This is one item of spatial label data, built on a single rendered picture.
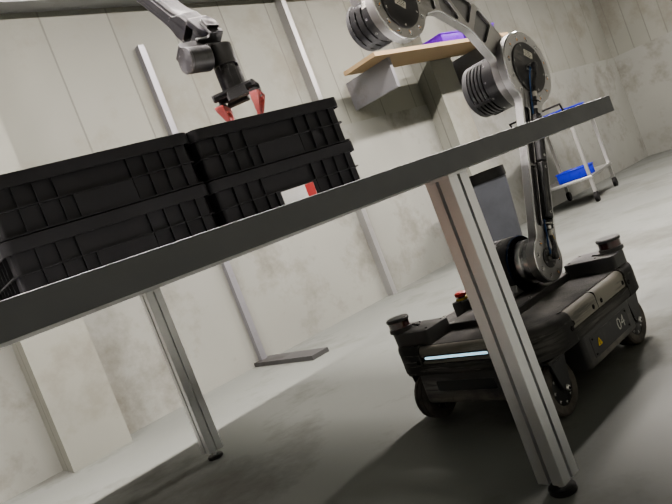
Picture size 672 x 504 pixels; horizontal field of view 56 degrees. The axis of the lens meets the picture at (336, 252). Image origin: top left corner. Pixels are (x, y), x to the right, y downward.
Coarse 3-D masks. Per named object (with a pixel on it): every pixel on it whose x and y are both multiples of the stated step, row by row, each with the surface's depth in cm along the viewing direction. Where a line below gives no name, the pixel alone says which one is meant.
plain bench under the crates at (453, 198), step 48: (480, 144) 117; (336, 192) 92; (384, 192) 99; (432, 192) 121; (192, 240) 76; (240, 240) 81; (480, 240) 119; (48, 288) 65; (96, 288) 68; (144, 288) 72; (480, 288) 120; (0, 336) 62; (528, 336) 123; (192, 384) 231; (528, 384) 120; (528, 432) 122
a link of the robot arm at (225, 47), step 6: (216, 42) 141; (222, 42) 141; (228, 42) 142; (216, 48) 141; (222, 48) 141; (228, 48) 142; (216, 54) 141; (222, 54) 141; (228, 54) 141; (234, 54) 143; (216, 60) 141; (222, 60) 141; (228, 60) 141; (234, 60) 142; (216, 66) 142; (222, 66) 142
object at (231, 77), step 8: (232, 64) 141; (216, 72) 142; (224, 72) 141; (232, 72) 141; (240, 72) 142; (224, 80) 141; (232, 80) 141; (240, 80) 142; (248, 80) 140; (224, 88) 142; (232, 88) 141; (216, 96) 141; (224, 96) 142
